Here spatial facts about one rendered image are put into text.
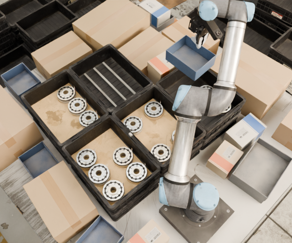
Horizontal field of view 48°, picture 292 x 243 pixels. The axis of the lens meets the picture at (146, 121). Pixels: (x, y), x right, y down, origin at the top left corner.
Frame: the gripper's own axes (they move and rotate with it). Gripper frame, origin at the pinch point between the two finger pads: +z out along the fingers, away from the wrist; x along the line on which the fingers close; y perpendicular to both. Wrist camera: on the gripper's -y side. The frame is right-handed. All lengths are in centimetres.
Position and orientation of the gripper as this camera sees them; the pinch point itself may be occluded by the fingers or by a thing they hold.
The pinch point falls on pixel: (200, 47)
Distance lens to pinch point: 171.5
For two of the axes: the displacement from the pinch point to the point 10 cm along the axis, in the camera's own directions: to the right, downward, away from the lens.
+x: -7.4, 5.3, -4.2
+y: -6.7, -6.3, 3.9
